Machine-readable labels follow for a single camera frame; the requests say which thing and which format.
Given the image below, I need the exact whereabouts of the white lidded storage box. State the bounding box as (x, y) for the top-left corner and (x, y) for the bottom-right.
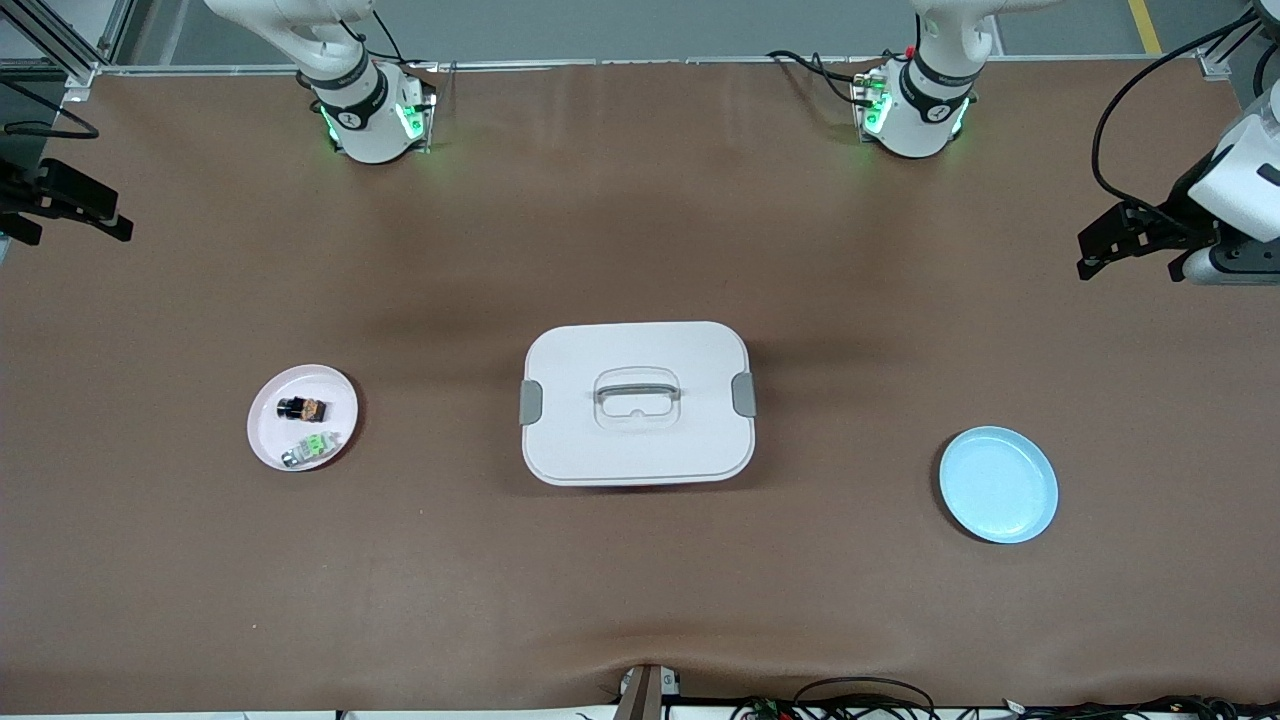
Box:
(519, 320), (758, 488)

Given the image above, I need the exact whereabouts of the light blue round plate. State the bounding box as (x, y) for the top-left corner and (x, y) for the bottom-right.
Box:
(938, 426), (1059, 545)

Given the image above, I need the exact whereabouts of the pink round plate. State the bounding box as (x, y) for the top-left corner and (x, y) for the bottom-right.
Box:
(247, 364), (359, 472)

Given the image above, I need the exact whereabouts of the brown table mat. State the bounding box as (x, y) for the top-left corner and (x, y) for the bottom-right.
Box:
(0, 58), (1280, 716)

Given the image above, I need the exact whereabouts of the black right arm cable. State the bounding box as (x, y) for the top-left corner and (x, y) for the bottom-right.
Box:
(0, 78), (100, 140)

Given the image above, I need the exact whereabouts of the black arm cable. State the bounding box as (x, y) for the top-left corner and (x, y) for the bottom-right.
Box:
(0, 78), (100, 140)
(1090, 15), (1280, 231)

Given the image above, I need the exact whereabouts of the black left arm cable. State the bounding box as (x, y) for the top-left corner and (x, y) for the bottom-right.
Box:
(1090, 15), (1280, 231)

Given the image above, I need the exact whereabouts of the aluminium frame post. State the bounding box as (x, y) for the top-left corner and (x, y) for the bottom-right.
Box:
(1197, 0), (1280, 111)
(0, 0), (136, 106)

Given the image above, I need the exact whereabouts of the black right base cable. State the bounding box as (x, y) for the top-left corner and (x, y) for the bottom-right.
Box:
(345, 0), (407, 67)

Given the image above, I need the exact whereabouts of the black base cable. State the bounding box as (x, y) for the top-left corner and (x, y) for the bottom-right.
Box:
(766, 48), (881, 107)
(345, 0), (407, 67)

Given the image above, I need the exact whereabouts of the green push-button switch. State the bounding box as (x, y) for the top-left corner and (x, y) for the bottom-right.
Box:
(281, 431), (342, 469)

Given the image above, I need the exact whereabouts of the black left base cable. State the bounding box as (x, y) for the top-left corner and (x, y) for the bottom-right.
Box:
(766, 48), (881, 107)

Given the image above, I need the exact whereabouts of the black cable bundle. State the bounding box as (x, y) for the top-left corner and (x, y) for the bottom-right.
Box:
(735, 677), (1280, 720)

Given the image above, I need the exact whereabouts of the table edge clamp bracket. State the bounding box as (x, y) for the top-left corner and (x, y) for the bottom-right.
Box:
(613, 663), (683, 720)

